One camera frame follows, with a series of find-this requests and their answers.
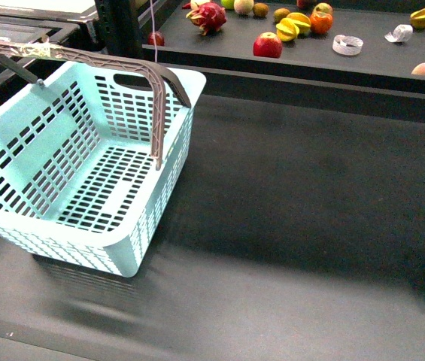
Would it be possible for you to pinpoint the white hanging cable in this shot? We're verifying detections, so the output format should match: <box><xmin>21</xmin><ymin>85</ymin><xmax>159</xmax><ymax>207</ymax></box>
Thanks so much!
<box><xmin>149</xmin><ymin>0</ymin><xmax>159</xmax><ymax>63</ymax></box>

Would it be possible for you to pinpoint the yellow starfruit front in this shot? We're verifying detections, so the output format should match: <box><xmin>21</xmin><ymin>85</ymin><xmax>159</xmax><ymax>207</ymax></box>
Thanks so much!
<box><xmin>276</xmin><ymin>18</ymin><xmax>299</xmax><ymax>42</ymax></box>

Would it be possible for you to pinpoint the pale round melon fruit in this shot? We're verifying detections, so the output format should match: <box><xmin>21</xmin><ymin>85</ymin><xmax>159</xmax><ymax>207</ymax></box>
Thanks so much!
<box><xmin>233</xmin><ymin>0</ymin><xmax>254</xmax><ymax>15</ymax></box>

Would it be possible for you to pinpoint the red apple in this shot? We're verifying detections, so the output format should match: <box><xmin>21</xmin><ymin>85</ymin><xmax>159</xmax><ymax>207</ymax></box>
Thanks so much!
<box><xmin>253</xmin><ymin>32</ymin><xmax>283</xmax><ymax>59</ymax></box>

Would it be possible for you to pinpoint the white paper roll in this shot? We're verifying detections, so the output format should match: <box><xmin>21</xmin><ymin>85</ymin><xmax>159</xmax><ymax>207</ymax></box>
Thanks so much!
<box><xmin>384</xmin><ymin>24</ymin><xmax>413</xmax><ymax>43</ymax></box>

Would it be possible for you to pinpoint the small red plum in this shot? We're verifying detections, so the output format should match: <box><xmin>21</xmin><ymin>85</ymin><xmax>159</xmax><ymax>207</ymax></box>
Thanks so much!
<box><xmin>147</xmin><ymin>31</ymin><xmax>165</xmax><ymax>47</ymax></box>

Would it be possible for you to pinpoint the white tape ring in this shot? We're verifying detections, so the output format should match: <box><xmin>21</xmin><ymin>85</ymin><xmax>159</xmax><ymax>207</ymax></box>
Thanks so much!
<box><xmin>332</xmin><ymin>34</ymin><xmax>364</xmax><ymax>57</ymax></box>

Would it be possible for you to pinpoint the pink dragon fruit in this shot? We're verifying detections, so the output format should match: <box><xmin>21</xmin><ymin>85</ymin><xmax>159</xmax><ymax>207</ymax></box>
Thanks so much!
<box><xmin>186</xmin><ymin>1</ymin><xmax>227</xmax><ymax>36</ymax></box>

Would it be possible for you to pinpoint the brown kiwi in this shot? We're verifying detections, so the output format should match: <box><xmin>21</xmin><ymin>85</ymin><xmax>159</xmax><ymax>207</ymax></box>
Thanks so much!
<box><xmin>273</xmin><ymin>8</ymin><xmax>290</xmax><ymax>23</ymax></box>
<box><xmin>252</xmin><ymin>2</ymin><xmax>269</xmax><ymax>19</ymax></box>

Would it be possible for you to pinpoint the yellow starfruit behind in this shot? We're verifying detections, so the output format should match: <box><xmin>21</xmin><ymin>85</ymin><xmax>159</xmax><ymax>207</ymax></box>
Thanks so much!
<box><xmin>286</xmin><ymin>12</ymin><xmax>311</xmax><ymax>34</ymax></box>

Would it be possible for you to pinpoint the green apple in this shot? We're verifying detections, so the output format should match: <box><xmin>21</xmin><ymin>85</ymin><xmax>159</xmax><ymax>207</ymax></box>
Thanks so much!
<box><xmin>220</xmin><ymin>0</ymin><xmax>235</xmax><ymax>11</ymax></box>

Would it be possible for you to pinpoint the light blue plastic basket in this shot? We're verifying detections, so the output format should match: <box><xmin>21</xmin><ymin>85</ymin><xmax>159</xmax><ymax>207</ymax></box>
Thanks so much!
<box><xmin>0</xmin><ymin>41</ymin><xmax>206</xmax><ymax>278</ymax></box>

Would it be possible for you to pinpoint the red green mango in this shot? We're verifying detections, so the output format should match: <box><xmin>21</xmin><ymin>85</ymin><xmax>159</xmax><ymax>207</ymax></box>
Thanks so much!
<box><xmin>313</xmin><ymin>2</ymin><xmax>333</xmax><ymax>15</ymax></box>

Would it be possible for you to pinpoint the black display tray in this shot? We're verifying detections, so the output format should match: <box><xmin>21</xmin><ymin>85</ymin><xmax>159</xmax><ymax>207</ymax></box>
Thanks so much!
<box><xmin>138</xmin><ymin>1</ymin><xmax>425</xmax><ymax>94</ymax></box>

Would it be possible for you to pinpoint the black perforated shelf post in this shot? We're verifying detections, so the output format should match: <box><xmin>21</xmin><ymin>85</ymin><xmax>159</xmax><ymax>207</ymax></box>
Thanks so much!
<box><xmin>95</xmin><ymin>0</ymin><xmax>144</xmax><ymax>59</ymax></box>

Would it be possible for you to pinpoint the yellow green starfruit right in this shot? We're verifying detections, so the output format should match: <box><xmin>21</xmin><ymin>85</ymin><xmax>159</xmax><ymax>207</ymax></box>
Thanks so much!
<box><xmin>410</xmin><ymin>8</ymin><xmax>425</xmax><ymax>29</ymax></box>

